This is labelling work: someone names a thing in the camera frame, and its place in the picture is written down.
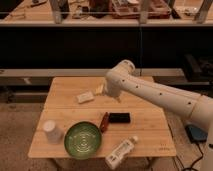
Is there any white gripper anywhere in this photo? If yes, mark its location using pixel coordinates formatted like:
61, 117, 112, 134
95, 82, 121, 102

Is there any red pepper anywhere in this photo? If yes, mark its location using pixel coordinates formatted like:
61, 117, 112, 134
99, 112, 109, 132

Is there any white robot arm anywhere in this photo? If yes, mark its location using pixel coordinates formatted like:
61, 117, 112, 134
102, 60, 213, 171

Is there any black rectangular block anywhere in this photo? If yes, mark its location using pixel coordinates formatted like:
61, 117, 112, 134
109, 113, 131, 123

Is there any wooden table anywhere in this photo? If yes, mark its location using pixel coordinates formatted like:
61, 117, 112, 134
27, 76, 177, 171

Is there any green round plate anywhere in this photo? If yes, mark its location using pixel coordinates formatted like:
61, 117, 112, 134
64, 121, 102, 160

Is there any white plastic bottle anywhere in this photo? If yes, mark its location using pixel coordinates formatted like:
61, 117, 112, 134
105, 136, 138, 170

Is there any white paper cup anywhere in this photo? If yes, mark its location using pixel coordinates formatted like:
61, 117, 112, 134
42, 120, 63, 144

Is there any blue object on floor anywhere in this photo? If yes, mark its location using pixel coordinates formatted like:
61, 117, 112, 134
185, 124, 207, 143

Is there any wooden shelf with clutter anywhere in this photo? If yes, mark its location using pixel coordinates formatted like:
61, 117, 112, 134
0, 0, 213, 27

